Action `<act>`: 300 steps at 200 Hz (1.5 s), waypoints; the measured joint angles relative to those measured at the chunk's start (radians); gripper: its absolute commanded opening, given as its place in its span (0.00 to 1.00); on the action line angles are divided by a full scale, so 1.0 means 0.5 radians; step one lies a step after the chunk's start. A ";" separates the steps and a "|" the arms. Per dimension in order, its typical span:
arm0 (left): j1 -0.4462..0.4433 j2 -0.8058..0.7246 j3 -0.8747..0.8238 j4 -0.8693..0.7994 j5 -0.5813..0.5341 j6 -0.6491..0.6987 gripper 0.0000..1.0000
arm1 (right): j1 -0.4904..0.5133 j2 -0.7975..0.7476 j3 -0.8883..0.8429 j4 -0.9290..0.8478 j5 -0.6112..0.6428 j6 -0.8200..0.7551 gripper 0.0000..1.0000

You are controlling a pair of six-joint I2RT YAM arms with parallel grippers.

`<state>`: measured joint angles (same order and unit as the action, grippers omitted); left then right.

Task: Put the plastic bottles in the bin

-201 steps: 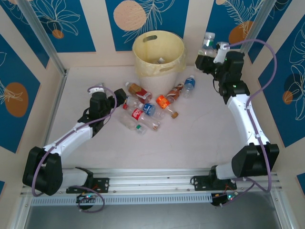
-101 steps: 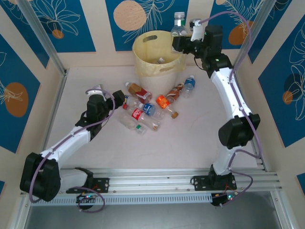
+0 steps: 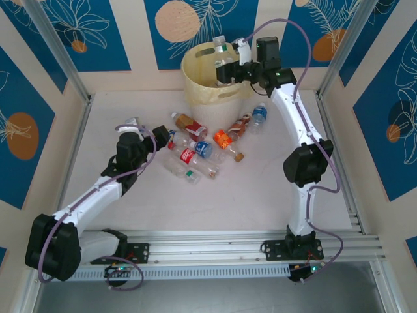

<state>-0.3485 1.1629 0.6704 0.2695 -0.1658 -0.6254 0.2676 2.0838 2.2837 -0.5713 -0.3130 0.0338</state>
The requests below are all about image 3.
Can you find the clear bottle white green label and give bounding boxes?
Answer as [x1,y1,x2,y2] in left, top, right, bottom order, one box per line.
[213,35,236,88]

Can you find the Pepsi bottle with blue cap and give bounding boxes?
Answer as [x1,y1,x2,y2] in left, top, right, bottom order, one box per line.
[167,129,190,147]

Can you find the red label cola bottle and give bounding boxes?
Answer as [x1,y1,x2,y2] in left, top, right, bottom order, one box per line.
[167,142,221,180]

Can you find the brown tea bottle red label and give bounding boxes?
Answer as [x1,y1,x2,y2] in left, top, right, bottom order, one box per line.
[170,112,209,137]

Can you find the blue label bottle white cap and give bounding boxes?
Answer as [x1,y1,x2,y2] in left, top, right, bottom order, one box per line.
[190,140,227,164]

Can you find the clear bottle with green cap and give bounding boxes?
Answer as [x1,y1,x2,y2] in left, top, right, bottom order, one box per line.
[162,156,200,186]

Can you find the brown milk tea bottle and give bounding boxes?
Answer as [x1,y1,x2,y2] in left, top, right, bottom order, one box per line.
[227,112,253,141]

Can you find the orange label bottle brown cap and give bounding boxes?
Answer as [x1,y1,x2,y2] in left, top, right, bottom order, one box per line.
[213,129,246,162]

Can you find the white plastic bin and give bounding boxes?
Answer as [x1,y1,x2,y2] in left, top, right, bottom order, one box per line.
[190,93,246,132]

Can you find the cream plastic bucket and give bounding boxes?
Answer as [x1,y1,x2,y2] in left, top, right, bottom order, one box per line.
[181,41,253,107]

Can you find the small circuit board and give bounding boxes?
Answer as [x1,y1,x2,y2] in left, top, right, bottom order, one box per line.
[104,264,135,278]
[289,263,324,284]

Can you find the grey metal shelf plate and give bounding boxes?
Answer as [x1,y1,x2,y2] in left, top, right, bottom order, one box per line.
[31,279,392,313]

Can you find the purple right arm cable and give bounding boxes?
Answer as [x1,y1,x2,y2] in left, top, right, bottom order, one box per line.
[244,18,344,286]

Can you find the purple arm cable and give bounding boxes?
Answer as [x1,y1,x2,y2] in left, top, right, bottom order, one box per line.
[37,123,158,291]
[244,18,344,286]

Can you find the aluminium table edge rail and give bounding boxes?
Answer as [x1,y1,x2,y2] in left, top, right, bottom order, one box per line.
[57,94,95,209]
[315,93,365,234]

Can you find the aluminium frame post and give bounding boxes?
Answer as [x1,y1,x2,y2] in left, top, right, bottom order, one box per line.
[8,264,45,313]
[24,0,94,105]
[317,0,373,98]
[369,259,407,313]

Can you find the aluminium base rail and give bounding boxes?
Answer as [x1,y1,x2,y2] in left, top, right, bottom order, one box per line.
[29,230,384,267]

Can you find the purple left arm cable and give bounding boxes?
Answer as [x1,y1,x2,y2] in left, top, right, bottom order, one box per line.
[37,123,158,291]

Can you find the grey slotted cable duct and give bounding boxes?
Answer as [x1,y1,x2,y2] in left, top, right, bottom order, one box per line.
[40,264,291,282]

